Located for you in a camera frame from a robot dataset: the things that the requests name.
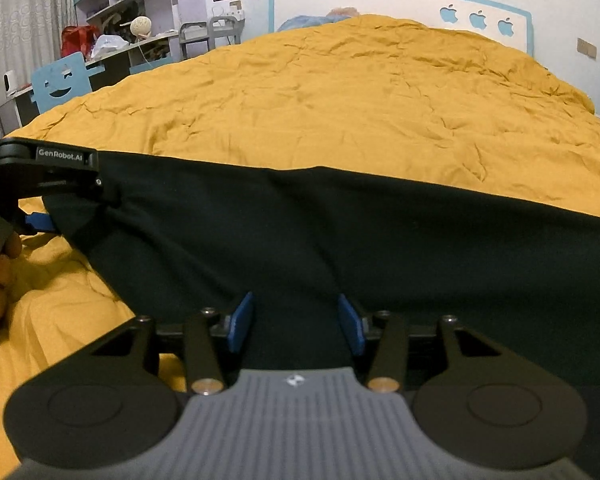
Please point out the small white camera device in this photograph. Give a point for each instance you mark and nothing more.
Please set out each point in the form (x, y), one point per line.
(10, 82)

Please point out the grey rack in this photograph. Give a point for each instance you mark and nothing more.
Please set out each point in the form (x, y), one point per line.
(207, 35)

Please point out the blue pillow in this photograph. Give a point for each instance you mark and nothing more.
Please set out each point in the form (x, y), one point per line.
(305, 19)

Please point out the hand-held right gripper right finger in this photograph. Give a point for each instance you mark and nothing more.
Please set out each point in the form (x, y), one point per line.
(351, 322)

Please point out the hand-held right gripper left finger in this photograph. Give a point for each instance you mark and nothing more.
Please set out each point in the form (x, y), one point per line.
(242, 322)

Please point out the red bag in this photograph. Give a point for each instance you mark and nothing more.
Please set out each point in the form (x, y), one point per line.
(77, 39)

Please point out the wall switch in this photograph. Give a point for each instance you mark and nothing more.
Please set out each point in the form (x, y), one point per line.
(587, 47)

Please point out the white desk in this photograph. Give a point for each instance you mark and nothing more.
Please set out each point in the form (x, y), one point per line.
(125, 60)

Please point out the blue smiley chair back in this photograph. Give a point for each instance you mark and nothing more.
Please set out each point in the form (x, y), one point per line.
(60, 82)

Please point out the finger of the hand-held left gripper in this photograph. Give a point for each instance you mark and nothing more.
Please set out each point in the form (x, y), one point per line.
(39, 223)

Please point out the yellow blanket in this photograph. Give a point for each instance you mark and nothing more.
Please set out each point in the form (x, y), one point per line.
(360, 105)

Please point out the black pants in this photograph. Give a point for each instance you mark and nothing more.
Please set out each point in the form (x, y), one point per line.
(330, 240)

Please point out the white and blue headboard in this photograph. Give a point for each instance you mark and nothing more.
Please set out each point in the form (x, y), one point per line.
(405, 2)

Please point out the white plastic bag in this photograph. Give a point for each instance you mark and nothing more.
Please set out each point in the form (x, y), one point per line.
(109, 44)

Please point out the patterned curtain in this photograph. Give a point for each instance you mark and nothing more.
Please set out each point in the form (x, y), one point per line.
(20, 35)

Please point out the round woven lamp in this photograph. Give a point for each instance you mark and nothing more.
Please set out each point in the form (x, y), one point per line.
(141, 27)

